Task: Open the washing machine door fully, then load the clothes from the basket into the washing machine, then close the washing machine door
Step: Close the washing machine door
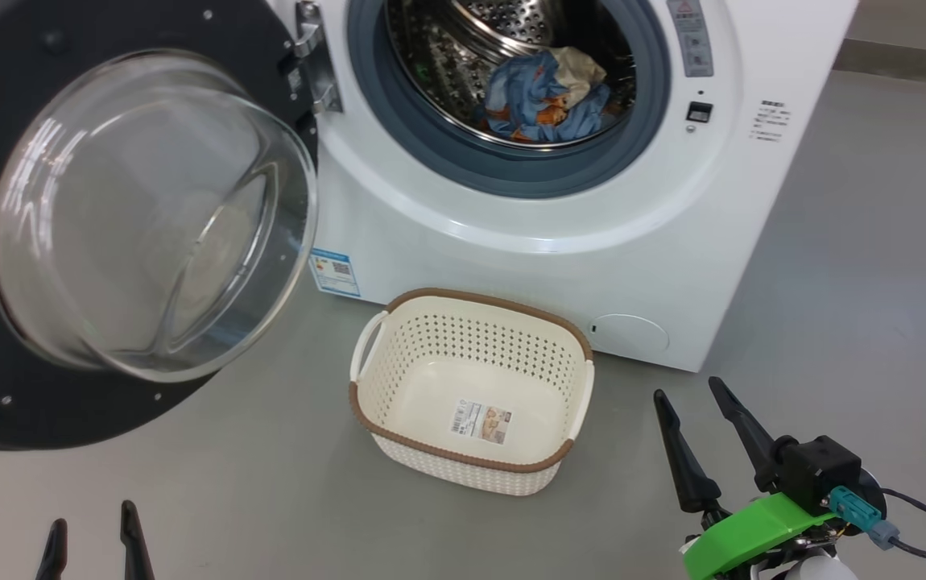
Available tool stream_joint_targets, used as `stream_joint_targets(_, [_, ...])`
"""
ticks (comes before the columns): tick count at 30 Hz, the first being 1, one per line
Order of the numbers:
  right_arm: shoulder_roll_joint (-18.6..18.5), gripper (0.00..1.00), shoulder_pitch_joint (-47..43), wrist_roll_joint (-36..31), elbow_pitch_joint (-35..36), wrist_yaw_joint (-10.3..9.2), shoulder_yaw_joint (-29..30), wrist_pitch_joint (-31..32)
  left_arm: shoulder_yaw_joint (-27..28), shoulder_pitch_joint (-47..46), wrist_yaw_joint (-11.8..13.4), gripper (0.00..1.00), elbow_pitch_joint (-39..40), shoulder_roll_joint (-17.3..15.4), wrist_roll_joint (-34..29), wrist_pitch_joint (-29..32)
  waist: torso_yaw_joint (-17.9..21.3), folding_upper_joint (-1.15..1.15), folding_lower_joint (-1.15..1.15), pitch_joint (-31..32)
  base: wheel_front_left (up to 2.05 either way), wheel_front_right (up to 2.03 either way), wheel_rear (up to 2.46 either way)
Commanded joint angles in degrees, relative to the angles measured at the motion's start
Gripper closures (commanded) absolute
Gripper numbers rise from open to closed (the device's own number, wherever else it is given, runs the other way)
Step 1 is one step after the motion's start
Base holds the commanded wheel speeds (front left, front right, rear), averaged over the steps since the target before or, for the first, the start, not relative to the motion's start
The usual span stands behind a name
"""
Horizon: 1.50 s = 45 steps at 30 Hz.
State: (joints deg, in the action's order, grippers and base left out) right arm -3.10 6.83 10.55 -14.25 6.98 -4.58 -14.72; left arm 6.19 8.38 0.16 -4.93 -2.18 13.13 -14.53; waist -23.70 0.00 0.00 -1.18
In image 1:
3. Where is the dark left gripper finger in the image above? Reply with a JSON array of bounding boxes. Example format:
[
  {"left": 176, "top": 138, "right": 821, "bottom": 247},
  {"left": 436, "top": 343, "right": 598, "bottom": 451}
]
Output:
[
  {"left": 35, "top": 518, "right": 69, "bottom": 580},
  {"left": 119, "top": 499, "right": 156, "bottom": 580}
]

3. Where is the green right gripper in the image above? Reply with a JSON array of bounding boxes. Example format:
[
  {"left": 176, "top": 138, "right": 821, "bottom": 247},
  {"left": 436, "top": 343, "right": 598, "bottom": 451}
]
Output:
[{"left": 654, "top": 376, "right": 838, "bottom": 580}]

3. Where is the cream patterned garment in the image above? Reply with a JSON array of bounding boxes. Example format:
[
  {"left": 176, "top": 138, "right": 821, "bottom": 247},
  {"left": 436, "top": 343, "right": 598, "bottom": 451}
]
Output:
[{"left": 548, "top": 47, "right": 609, "bottom": 110}]

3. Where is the blue patterned garment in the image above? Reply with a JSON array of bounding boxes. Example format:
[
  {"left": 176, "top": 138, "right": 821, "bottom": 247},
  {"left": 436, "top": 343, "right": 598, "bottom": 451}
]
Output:
[{"left": 485, "top": 50, "right": 613, "bottom": 144}]

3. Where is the white front-load washing machine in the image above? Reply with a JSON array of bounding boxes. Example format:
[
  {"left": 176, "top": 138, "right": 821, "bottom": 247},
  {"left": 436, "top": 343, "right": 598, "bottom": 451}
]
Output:
[{"left": 266, "top": 0, "right": 858, "bottom": 373}]

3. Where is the paper basket label sticker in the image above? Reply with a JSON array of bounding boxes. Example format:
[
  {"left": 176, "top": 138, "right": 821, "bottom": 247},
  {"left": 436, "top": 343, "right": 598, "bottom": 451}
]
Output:
[{"left": 451, "top": 400, "right": 512, "bottom": 444}]

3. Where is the white perforated basket brown rim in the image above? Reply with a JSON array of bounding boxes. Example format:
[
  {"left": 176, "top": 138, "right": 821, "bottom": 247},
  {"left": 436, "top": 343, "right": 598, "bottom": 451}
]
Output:
[{"left": 349, "top": 288, "right": 595, "bottom": 496}]

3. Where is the blue energy label sticker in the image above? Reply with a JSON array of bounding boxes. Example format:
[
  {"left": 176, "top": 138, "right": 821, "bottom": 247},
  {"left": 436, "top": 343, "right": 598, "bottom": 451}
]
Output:
[{"left": 308, "top": 248, "right": 362, "bottom": 298}]

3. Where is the black cable teal connector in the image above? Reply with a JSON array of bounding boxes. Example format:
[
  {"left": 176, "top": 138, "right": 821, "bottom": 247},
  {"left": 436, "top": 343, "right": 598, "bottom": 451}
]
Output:
[{"left": 828, "top": 486, "right": 926, "bottom": 565}]

